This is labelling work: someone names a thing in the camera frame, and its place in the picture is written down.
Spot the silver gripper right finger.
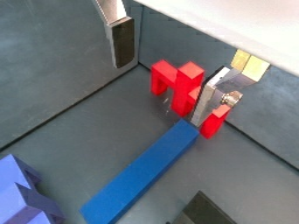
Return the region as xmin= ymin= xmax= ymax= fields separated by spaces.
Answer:
xmin=190 ymin=50 xmax=269 ymax=127

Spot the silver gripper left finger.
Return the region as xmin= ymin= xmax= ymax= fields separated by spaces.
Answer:
xmin=92 ymin=0 xmax=134 ymax=68

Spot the blue long bar block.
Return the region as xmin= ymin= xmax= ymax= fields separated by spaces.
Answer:
xmin=80 ymin=119 xmax=198 ymax=224

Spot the red cross-shaped block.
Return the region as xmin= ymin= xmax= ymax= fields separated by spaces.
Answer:
xmin=150 ymin=59 xmax=229 ymax=139

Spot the purple cross-shaped block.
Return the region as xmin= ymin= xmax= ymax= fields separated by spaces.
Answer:
xmin=0 ymin=154 xmax=64 ymax=224

